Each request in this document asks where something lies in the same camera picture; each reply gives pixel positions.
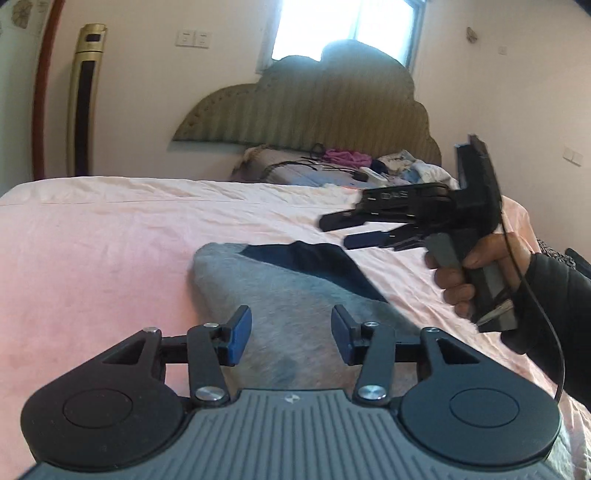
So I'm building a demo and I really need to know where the grey and navy sweater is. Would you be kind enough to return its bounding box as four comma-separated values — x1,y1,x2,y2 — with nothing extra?
191,240,573,480

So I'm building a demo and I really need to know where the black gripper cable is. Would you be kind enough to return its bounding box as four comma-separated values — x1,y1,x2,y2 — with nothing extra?
501,217,568,404

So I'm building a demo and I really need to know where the window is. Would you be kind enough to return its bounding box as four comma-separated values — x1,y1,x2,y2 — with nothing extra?
257,0,426,71

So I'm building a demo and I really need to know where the white floral wardrobe door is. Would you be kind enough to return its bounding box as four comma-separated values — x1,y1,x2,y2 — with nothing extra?
0,0,51,197

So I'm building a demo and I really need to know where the gold tower air conditioner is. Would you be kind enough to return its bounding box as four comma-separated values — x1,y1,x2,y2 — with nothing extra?
66,23,108,177

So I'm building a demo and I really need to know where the patterned pillow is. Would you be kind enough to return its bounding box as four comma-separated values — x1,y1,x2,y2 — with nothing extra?
230,144,368,186

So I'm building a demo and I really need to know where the purple garment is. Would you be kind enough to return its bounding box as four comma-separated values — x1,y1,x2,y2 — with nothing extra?
323,148,372,169

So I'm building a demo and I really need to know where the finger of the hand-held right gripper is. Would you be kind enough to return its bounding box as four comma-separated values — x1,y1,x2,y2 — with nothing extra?
344,225,419,252
320,209,372,232

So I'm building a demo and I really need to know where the pink bed sheet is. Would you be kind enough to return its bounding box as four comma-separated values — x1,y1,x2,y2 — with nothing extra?
0,178,591,480

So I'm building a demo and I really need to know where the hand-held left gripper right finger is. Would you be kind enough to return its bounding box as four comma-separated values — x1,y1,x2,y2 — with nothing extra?
331,305,483,408

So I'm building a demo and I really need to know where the wooden door frame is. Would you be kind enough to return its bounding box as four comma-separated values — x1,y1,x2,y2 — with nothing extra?
31,0,65,182

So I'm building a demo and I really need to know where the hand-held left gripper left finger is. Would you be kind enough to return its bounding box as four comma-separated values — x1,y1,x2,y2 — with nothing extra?
99,305,252,408

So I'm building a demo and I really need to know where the padded olive headboard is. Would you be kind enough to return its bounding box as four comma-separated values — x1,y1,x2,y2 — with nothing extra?
173,39,441,167

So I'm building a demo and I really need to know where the white and blue clothes pile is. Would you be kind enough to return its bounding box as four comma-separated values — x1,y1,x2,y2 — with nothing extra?
374,150,459,186

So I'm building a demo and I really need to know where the person's right hand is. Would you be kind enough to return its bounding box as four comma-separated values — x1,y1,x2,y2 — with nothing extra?
425,196,536,319

